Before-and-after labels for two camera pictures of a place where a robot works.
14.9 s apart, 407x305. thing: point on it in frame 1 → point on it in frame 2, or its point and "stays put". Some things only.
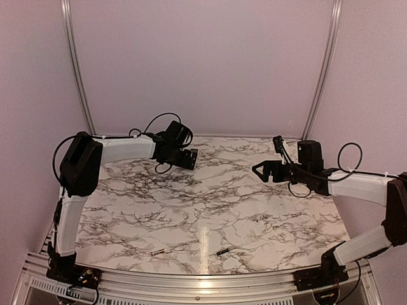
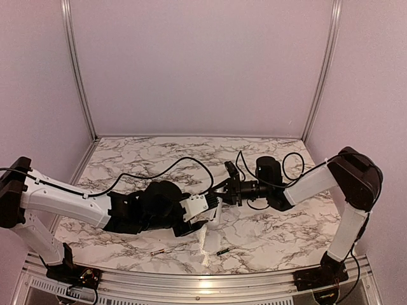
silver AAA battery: x=158 y=252 stays put
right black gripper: x=275 y=166 → x=233 y=194
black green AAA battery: x=221 y=252 stays put
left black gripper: x=184 y=162 → x=189 y=228
